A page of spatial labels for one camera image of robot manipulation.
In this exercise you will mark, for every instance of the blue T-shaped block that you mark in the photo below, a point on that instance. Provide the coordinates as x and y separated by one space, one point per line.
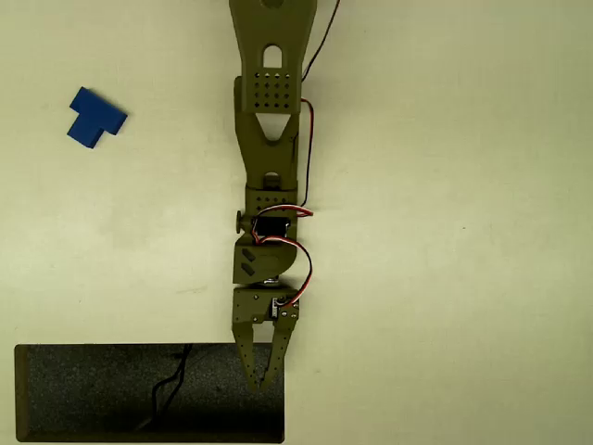
95 113

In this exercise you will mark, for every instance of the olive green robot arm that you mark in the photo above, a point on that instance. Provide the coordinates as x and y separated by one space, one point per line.
268 153

